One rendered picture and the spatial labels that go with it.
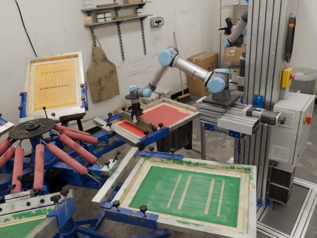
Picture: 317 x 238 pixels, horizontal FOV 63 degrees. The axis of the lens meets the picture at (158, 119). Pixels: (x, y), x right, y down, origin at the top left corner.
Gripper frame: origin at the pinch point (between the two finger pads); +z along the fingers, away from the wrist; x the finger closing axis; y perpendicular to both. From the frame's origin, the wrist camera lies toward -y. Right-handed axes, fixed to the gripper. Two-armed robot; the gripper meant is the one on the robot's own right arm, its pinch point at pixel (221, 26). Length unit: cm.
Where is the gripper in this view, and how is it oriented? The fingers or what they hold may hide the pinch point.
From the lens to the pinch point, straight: 295.3
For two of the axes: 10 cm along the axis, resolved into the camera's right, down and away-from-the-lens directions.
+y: 2.1, 8.5, 4.7
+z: -4.1, -3.6, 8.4
